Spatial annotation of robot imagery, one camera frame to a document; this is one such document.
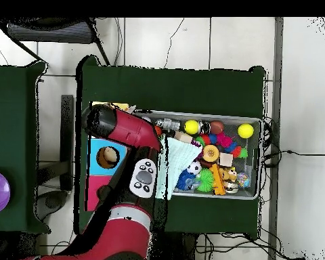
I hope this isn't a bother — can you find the small brown football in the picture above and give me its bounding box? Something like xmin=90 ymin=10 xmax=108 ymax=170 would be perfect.
xmin=209 ymin=121 xmax=225 ymax=135

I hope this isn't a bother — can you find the mint green knitted cloth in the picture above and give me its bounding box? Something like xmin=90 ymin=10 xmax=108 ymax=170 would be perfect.
xmin=155 ymin=137 xmax=202 ymax=201

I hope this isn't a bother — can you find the dark green side table cloth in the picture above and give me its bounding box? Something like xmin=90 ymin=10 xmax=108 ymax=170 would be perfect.
xmin=0 ymin=60 xmax=51 ymax=234

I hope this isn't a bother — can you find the plain yellow ball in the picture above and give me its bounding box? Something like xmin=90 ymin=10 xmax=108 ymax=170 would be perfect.
xmin=183 ymin=119 xmax=200 ymax=135
xmin=237 ymin=123 xmax=255 ymax=139

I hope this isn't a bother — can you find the silver mesh bin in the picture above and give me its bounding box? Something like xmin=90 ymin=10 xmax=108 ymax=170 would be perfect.
xmin=132 ymin=109 xmax=263 ymax=200

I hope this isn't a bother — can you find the black metal chair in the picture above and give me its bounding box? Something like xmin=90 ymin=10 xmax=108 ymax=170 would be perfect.
xmin=0 ymin=17 xmax=110 ymax=66

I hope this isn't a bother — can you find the wooden box with three holes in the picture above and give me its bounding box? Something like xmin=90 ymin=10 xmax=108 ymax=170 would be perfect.
xmin=85 ymin=101 xmax=133 ymax=213

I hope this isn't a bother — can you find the grey round stand base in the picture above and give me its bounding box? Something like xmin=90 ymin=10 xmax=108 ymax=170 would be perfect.
xmin=35 ymin=190 xmax=68 ymax=221

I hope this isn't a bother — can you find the black power cable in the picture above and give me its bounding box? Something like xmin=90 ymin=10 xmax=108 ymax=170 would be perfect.
xmin=263 ymin=149 xmax=325 ymax=158

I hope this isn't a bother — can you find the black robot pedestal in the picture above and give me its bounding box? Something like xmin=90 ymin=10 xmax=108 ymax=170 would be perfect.
xmin=151 ymin=232 xmax=197 ymax=260

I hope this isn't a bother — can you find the black standing panel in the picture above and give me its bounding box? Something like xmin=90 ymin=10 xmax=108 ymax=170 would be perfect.
xmin=60 ymin=94 xmax=74 ymax=190

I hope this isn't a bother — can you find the plain wooden cube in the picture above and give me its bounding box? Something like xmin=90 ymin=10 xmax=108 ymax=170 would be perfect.
xmin=217 ymin=152 xmax=234 ymax=167
xmin=174 ymin=130 xmax=194 ymax=144

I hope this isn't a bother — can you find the toy hamburger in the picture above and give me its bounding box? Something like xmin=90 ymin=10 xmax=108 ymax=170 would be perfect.
xmin=202 ymin=144 xmax=220 ymax=163

